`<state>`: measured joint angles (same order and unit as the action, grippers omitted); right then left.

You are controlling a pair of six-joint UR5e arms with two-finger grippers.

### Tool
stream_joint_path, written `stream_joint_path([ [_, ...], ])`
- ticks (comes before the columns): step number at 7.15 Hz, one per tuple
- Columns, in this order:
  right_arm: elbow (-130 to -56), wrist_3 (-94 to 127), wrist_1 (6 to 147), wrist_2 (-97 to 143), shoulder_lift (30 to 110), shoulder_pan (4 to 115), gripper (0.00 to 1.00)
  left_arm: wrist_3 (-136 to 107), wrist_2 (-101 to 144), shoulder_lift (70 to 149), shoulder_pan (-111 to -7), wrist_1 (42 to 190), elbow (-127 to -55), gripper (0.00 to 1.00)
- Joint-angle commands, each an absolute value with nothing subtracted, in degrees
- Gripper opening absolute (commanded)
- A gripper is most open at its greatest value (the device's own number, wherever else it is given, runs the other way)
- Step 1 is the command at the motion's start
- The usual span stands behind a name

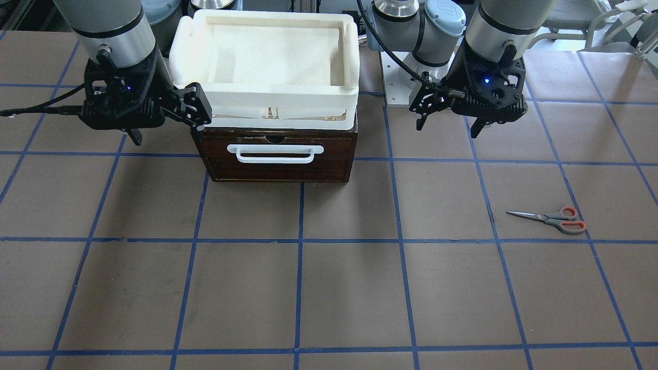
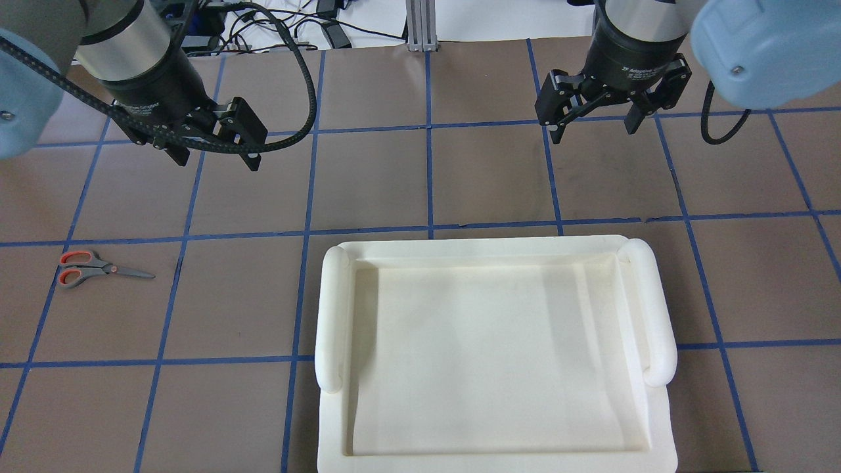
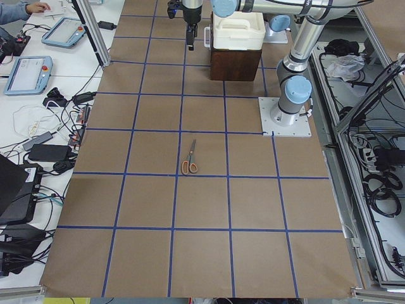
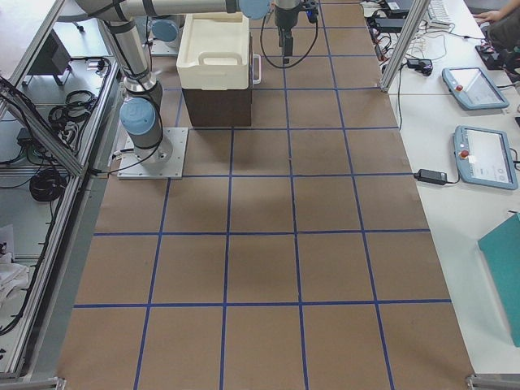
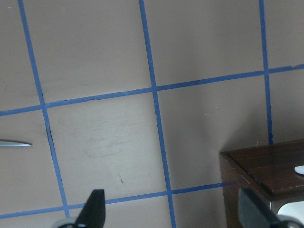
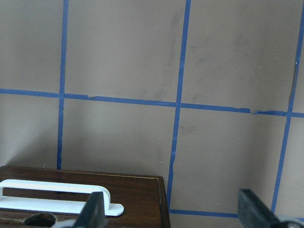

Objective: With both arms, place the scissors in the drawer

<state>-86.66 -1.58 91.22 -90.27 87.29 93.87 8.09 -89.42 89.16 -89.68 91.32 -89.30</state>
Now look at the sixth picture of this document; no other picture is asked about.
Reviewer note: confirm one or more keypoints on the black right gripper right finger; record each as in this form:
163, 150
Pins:
253, 213

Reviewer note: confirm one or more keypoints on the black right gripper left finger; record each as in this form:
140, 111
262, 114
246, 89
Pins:
93, 213

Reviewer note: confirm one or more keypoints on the dark wooden drawer cabinet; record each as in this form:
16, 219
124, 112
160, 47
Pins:
143, 198

